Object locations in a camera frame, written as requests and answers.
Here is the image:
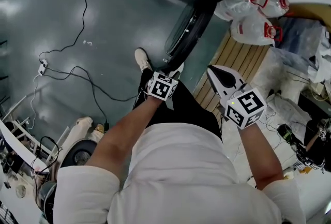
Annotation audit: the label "person's black trousers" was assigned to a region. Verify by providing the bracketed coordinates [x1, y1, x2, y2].
[132, 67, 223, 141]

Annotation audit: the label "white power strip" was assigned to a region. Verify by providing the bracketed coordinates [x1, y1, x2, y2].
[37, 58, 49, 76]

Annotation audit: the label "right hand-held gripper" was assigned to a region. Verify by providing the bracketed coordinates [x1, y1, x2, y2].
[206, 65, 267, 130]

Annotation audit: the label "white thin cable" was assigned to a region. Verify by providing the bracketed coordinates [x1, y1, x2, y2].
[27, 73, 40, 131]

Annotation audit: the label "wooden slatted board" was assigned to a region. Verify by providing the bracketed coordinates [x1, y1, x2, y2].
[192, 33, 271, 121]

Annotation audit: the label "person's right white shoe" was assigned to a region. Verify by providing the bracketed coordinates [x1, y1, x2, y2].
[169, 62, 185, 80]

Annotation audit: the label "person's white shirt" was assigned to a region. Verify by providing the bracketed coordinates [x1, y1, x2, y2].
[53, 123, 307, 224]

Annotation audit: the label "person's white shoe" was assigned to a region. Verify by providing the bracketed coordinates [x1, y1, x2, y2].
[169, 62, 185, 80]
[134, 47, 154, 72]

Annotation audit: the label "person's right forearm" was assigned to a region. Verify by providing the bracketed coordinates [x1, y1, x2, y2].
[237, 124, 284, 190]

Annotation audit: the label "round grey stool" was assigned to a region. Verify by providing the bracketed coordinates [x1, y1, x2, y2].
[60, 138, 99, 168]

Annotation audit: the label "person's left forearm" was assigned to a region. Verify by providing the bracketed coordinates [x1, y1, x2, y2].
[85, 94, 162, 183]

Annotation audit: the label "black looped floor cable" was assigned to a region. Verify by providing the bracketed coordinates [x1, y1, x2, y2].
[46, 65, 138, 126]

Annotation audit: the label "plastic wrapped bundle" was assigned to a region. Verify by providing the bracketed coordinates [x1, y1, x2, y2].
[278, 17, 327, 58]

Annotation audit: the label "brown cardboard sheet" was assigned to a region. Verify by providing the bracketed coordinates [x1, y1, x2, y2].
[286, 2, 331, 30]

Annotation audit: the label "white metal frame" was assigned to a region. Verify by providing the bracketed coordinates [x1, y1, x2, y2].
[0, 94, 71, 167]

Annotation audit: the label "person's left white shoe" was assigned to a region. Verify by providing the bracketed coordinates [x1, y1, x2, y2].
[134, 47, 154, 72]

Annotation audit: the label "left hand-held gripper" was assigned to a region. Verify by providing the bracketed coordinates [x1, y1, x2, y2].
[147, 71, 179, 102]

